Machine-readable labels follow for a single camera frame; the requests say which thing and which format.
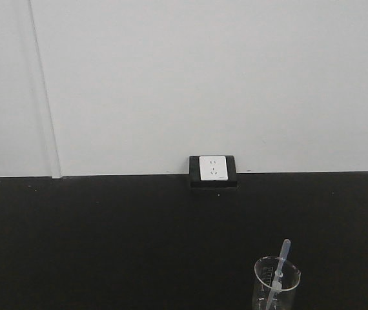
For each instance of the white wall power socket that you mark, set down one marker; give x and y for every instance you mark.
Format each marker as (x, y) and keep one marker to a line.
(213, 168)

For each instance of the clear plastic pipette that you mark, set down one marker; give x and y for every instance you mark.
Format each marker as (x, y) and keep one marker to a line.
(277, 274)

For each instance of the clear glass beaker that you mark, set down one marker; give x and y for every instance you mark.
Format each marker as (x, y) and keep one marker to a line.
(264, 269)

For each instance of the black socket mounting box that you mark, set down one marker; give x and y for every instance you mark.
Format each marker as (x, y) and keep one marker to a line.
(196, 183)

